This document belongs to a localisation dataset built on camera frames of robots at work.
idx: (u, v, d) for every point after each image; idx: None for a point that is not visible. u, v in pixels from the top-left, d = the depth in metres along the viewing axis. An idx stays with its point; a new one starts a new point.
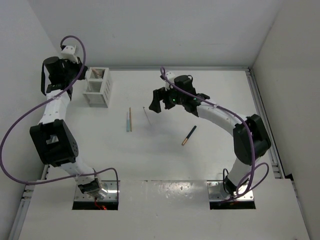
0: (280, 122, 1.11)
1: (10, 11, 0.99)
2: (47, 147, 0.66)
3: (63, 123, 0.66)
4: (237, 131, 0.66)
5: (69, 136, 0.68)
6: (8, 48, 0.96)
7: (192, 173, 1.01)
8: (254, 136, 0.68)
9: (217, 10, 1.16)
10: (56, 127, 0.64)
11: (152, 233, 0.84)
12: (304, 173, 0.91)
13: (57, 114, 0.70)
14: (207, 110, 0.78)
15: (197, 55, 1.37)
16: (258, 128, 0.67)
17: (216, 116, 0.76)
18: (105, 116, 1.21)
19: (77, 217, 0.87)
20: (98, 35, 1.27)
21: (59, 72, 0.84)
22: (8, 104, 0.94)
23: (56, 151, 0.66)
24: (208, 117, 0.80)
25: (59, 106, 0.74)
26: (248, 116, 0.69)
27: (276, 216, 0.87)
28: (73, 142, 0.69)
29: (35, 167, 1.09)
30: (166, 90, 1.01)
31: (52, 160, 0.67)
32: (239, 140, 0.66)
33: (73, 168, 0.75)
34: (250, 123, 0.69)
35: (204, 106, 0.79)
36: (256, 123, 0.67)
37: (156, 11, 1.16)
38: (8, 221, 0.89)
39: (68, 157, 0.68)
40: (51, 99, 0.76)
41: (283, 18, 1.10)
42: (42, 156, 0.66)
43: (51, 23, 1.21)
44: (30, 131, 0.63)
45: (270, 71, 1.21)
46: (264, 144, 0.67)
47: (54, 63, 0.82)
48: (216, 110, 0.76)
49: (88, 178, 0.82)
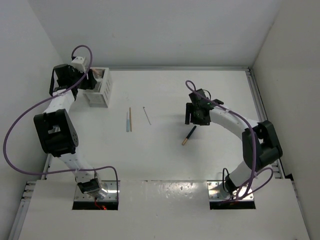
0: (280, 122, 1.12)
1: (9, 10, 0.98)
2: (48, 134, 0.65)
3: (65, 111, 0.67)
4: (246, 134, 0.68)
5: (70, 125, 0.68)
6: (8, 47, 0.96)
7: (192, 173, 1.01)
8: (265, 143, 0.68)
9: (216, 10, 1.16)
10: (58, 115, 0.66)
11: (152, 233, 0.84)
12: (304, 172, 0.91)
13: (60, 106, 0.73)
14: (220, 114, 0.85)
15: (197, 55, 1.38)
16: (270, 135, 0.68)
17: (227, 120, 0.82)
18: (105, 116, 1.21)
19: (77, 217, 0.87)
20: (98, 34, 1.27)
21: (66, 76, 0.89)
22: (8, 104, 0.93)
23: (58, 138, 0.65)
24: (221, 121, 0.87)
25: (64, 100, 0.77)
26: (260, 122, 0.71)
27: (277, 216, 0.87)
28: (73, 132, 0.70)
29: (35, 167, 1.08)
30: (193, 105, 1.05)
31: (53, 147, 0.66)
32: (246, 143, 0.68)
33: (72, 160, 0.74)
34: (261, 129, 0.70)
35: (217, 110, 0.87)
36: (267, 130, 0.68)
37: (156, 11, 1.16)
38: (7, 222, 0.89)
39: (68, 145, 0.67)
40: (56, 95, 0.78)
41: (283, 19, 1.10)
42: (43, 143, 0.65)
43: (51, 23, 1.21)
44: (34, 118, 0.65)
45: (269, 71, 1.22)
46: (273, 152, 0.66)
47: (63, 68, 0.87)
48: (227, 114, 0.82)
49: (88, 174, 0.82)
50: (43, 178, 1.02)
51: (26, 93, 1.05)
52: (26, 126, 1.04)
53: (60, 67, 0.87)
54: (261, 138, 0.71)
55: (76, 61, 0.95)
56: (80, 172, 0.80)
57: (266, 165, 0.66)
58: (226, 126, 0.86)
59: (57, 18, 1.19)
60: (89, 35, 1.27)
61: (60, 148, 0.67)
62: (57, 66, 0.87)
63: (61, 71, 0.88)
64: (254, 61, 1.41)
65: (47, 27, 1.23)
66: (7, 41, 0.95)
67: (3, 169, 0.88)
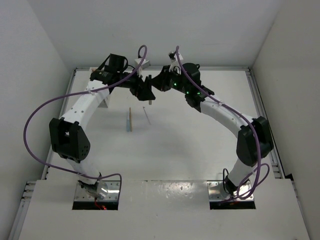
0: (280, 122, 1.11)
1: (10, 9, 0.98)
2: (59, 141, 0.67)
3: (79, 129, 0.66)
4: (244, 132, 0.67)
5: (82, 141, 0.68)
6: (9, 46, 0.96)
7: (192, 173, 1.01)
8: (259, 139, 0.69)
9: (217, 10, 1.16)
10: (72, 130, 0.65)
11: (152, 233, 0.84)
12: (304, 172, 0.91)
13: (81, 114, 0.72)
14: (211, 107, 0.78)
15: (197, 55, 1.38)
16: (264, 131, 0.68)
17: (219, 114, 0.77)
18: (105, 116, 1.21)
19: (77, 217, 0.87)
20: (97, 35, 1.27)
21: (114, 67, 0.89)
22: (8, 104, 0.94)
23: (66, 148, 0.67)
24: (212, 114, 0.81)
25: (89, 104, 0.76)
26: (254, 118, 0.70)
27: (276, 216, 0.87)
28: (83, 146, 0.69)
29: (35, 168, 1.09)
30: (169, 70, 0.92)
31: (62, 153, 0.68)
32: (243, 141, 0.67)
33: (76, 165, 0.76)
34: (255, 125, 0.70)
35: (208, 103, 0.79)
36: (262, 126, 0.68)
37: (156, 12, 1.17)
38: (8, 222, 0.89)
39: (74, 157, 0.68)
40: (87, 92, 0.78)
41: (283, 19, 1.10)
42: (54, 146, 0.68)
43: (51, 23, 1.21)
44: (50, 123, 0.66)
45: (270, 71, 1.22)
46: (267, 147, 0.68)
47: (120, 59, 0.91)
48: (221, 108, 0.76)
49: (89, 179, 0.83)
50: (43, 178, 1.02)
51: (26, 93, 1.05)
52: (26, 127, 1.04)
53: (116, 56, 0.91)
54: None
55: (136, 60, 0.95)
56: (81, 177, 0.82)
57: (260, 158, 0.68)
58: (216, 118, 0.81)
59: (57, 18, 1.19)
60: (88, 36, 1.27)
61: (67, 155, 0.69)
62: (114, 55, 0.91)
63: (115, 60, 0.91)
64: (254, 61, 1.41)
65: (47, 27, 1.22)
66: (7, 41, 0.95)
67: (2, 169, 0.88)
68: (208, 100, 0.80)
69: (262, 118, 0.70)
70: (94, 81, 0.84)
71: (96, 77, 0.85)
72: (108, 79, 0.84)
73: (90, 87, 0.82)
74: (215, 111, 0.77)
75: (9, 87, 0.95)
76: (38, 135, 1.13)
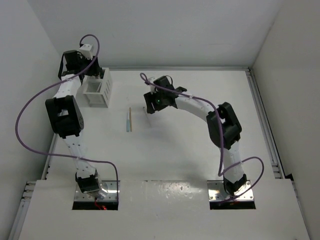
0: (280, 121, 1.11)
1: (9, 10, 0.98)
2: (58, 118, 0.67)
3: (73, 97, 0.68)
4: (210, 117, 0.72)
5: (78, 109, 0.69)
6: (9, 47, 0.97)
7: (192, 173, 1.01)
8: (227, 122, 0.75)
9: (216, 10, 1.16)
10: (67, 100, 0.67)
11: (152, 233, 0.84)
12: (304, 172, 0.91)
13: (68, 92, 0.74)
14: (184, 101, 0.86)
15: (197, 55, 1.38)
16: (230, 116, 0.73)
17: (191, 106, 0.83)
18: (105, 116, 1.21)
19: (77, 217, 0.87)
20: (91, 38, 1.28)
21: (75, 62, 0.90)
22: (9, 104, 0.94)
23: (67, 122, 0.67)
24: (186, 107, 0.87)
25: (72, 86, 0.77)
26: (220, 104, 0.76)
27: (276, 216, 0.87)
28: (80, 115, 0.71)
29: (35, 168, 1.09)
30: (152, 92, 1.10)
31: (64, 129, 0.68)
32: (211, 125, 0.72)
33: (75, 145, 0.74)
34: (222, 110, 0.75)
35: (181, 98, 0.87)
36: (227, 110, 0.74)
37: (156, 12, 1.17)
38: (8, 222, 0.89)
39: (75, 128, 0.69)
40: (65, 80, 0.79)
41: (282, 19, 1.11)
42: (53, 125, 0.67)
43: (51, 23, 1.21)
44: (45, 103, 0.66)
45: (269, 71, 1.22)
46: (235, 129, 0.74)
47: (72, 54, 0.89)
48: (192, 100, 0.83)
49: (89, 167, 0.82)
50: (43, 178, 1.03)
51: (25, 94, 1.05)
52: (26, 127, 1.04)
53: (70, 52, 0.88)
54: (223, 118, 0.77)
55: (84, 48, 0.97)
56: (81, 163, 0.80)
57: (230, 141, 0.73)
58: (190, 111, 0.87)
59: (56, 18, 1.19)
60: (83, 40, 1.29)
61: (67, 131, 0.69)
62: (67, 52, 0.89)
63: (70, 56, 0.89)
64: (254, 61, 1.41)
65: (47, 27, 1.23)
66: (7, 41, 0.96)
67: (3, 168, 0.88)
68: (180, 95, 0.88)
69: (226, 103, 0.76)
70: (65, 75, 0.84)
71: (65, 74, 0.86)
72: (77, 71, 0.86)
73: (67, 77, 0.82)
74: (187, 104, 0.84)
75: (9, 87, 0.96)
76: (38, 135, 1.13)
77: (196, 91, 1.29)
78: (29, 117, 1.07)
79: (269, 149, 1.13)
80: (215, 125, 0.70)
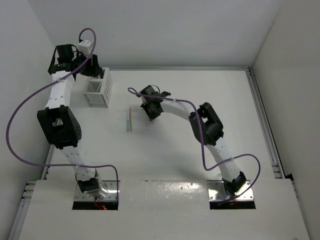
0: (280, 121, 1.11)
1: (9, 10, 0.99)
2: (53, 130, 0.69)
3: (68, 109, 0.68)
4: (191, 117, 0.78)
5: (74, 121, 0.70)
6: (9, 47, 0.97)
7: (192, 173, 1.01)
8: (208, 121, 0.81)
9: (216, 9, 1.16)
10: (62, 112, 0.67)
11: (152, 233, 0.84)
12: (304, 173, 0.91)
13: (62, 100, 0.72)
14: (169, 104, 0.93)
15: (196, 55, 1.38)
16: (210, 115, 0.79)
17: (176, 109, 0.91)
18: (105, 116, 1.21)
19: (77, 217, 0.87)
20: (89, 32, 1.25)
21: (68, 56, 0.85)
22: (8, 104, 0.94)
23: (62, 133, 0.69)
24: (171, 110, 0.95)
25: (64, 90, 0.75)
26: (201, 104, 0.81)
27: (276, 215, 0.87)
28: (77, 126, 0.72)
29: (34, 167, 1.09)
30: (144, 103, 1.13)
31: (58, 141, 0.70)
32: (193, 125, 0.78)
33: (74, 154, 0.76)
34: (204, 110, 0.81)
35: (166, 101, 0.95)
36: (207, 110, 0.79)
37: (156, 11, 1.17)
38: (8, 222, 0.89)
39: (71, 139, 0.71)
40: (57, 81, 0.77)
41: (282, 19, 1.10)
42: (49, 137, 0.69)
43: (51, 23, 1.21)
44: (37, 115, 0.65)
45: (269, 71, 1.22)
46: (216, 126, 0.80)
47: (66, 47, 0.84)
48: (175, 104, 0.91)
49: (88, 171, 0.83)
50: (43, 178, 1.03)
51: (26, 93, 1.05)
52: (25, 127, 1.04)
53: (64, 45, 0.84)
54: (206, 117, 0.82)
55: (82, 43, 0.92)
56: (80, 169, 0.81)
57: (213, 138, 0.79)
58: (175, 113, 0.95)
59: (56, 18, 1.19)
60: (78, 33, 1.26)
61: (64, 142, 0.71)
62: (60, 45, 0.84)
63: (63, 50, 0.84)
64: (254, 61, 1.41)
65: (47, 27, 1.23)
66: (7, 41, 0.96)
67: (3, 168, 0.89)
68: (165, 100, 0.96)
69: (207, 103, 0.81)
70: (57, 72, 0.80)
71: (56, 69, 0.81)
72: (71, 67, 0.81)
73: (57, 77, 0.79)
74: (172, 107, 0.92)
75: (10, 87, 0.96)
76: (38, 135, 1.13)
77: (196, 91, 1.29)
78: (28, 117, 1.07)
79: (268, 149, 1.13)
80: (197, 126, 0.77)
